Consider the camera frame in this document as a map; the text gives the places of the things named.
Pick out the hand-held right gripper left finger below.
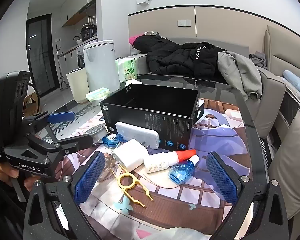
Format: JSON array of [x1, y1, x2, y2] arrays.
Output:
[[22, 152, 106, 240]]

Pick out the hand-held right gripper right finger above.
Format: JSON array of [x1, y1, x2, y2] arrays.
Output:
[[206, 152, 289, 240]]

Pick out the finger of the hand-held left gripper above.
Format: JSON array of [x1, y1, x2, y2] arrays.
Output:
[[27, 133, 94, 164], [22, 112, 76, 135]]

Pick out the clear handle screwdriver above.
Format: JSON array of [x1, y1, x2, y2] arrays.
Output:
[[96, 154, 120, 180]]

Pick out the round blue bottle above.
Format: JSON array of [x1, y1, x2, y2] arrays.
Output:
[[102, 133, 124, 148]]

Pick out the yellow keycap puller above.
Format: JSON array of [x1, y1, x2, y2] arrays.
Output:
[[110, 165, 153, 207]]

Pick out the blue eye drop bottle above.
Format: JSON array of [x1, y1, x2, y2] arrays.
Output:
[[168, 155, 200, 185]]

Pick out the orange marker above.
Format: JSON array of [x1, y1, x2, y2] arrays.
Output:
[[143, 149, 197, 174]]

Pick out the black cardboard box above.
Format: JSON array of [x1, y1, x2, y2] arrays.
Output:
[[99, 84, 204, 152]]

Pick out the person's left hand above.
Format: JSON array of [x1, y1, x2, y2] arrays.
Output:
[[0, 164, 40, 193]]

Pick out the beige waste bin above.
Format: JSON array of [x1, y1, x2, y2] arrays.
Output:
[[66, 67, 90, 103]]

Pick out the printed desk mat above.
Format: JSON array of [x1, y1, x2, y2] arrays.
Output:
[[47, 97, 250, 240]]

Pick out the green pill case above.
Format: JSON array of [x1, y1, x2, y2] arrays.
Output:
[[86, 87, 110, 102]]

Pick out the white charger adapter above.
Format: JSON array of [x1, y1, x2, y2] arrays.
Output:
[[112, 139, 150, 172]]

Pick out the washing machine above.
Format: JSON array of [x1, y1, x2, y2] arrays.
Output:
[[76, 47, 87, 68]]

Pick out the white power bank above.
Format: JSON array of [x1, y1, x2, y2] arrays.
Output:
[[114, 122, 160, 150]]

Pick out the tall white appliance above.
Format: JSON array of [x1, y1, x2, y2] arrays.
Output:
[[83, 40, 120, 95]]

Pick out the dark glass door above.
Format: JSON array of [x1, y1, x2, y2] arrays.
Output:
[[26, 14, 60, 95]]

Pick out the white cloth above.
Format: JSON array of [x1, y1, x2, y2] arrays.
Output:
[[140, 226, 215, 240]]

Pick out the beige cushion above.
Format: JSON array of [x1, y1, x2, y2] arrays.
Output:
[[267, 109, 300, 220]]

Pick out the green tissue pack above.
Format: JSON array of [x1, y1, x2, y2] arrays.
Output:
[[115, 57, 138, 83]]

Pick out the black kitchen appliance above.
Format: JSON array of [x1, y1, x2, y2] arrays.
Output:
[[81, 25, 97, 42]]

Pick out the grey sofa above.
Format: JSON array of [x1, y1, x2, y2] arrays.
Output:
[[137, 37, 287, 140]]

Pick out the grey hoodie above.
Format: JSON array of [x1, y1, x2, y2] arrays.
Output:
[[217, 51, 263, 102]]

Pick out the blue pillow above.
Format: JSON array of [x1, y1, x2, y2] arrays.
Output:
[[282, 70, 300, 95]]

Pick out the black puffer jacket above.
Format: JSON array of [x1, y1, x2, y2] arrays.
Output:
[[134, 35, 227, 83]]

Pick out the dark grey garment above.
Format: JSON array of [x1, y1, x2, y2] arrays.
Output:
[[249, 52, 268, 68]]

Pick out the beige bed headboard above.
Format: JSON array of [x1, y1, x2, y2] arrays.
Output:
[[264, 25, 300, 80]]

